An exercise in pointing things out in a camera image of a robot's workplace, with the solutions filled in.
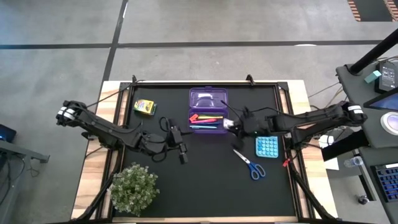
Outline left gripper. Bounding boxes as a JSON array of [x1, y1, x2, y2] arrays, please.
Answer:
[[169, 126, 195, 165]]

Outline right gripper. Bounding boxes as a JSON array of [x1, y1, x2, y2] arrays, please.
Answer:
[[223, 107, 272, 152]]

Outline yellow green crayon box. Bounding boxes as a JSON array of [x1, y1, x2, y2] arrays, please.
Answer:
[[133, 98, 157, 116]]

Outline purple plastic pencil case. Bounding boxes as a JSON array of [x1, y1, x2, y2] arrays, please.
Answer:
[[188, 86, 229, 135]]

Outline light blue calculator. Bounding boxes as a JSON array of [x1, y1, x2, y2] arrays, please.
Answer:
[[255, 136, 279, 159]]

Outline black table mat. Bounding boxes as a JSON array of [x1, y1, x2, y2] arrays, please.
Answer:
[[123, 83, 296, 218]]

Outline artificial green plant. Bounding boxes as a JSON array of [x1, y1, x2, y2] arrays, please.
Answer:
[[107, 162, 161, 218]]

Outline white paper sheet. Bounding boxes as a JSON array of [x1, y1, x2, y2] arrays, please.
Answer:
[[318, 133, 340, 171]]

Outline black desk leg bar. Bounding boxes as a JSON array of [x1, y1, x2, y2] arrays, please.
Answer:
[[321, 129, 370, 162]]

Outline clear water bottle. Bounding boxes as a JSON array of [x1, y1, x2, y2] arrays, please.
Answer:
[[343, 155, 364, 169]]

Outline grey side desk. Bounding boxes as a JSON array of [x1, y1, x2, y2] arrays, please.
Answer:
[[335, 60, 398, 224]]

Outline small teal box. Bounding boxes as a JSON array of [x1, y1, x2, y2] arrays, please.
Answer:
[[364, 70, 382, 84]]

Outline black monitor pole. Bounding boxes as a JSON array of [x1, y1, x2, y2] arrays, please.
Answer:
[[348, 29, 398, 75]]

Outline white round device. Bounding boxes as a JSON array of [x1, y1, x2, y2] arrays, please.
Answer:
[[380, 111, 398, 136]]

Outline black power adapter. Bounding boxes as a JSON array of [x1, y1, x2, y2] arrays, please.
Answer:
[[374, 60, 398, 94]]

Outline black keyboard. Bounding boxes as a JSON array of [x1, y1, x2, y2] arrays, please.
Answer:
[[371, 162, 398, 203]]

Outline striped edge floor mat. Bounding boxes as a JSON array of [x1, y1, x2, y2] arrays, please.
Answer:
[[347, 0, 398, 22]]

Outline blue lit device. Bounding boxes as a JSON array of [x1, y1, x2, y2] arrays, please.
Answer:
[[0, 123, 17, 143]]

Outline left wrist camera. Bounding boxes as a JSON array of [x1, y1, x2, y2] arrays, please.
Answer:
[[169, 126, 183, 144]]

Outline right camera cable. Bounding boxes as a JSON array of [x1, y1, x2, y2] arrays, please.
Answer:
[[220, 99, 282, 119]]

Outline camera cable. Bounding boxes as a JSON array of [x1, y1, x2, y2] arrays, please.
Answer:
[[220, 99, 282, 119], [159, 116, 171, 133]]

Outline left camera cable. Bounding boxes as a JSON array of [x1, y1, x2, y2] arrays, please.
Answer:
[[159, 116, 171, 133]]

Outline blue handled scissors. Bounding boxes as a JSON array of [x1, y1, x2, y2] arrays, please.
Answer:
[[233, 149, 267, 181]]

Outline thin black cable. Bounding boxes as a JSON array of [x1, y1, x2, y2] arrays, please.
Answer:
[[88, 81, 137, 107]]

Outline black metal rig frame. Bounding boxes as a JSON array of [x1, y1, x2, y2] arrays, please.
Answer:
[[46, 74, 352, 224]]

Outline floor cable bundle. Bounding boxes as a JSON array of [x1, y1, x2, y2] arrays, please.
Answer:
[[307, 81, 354, 131]]

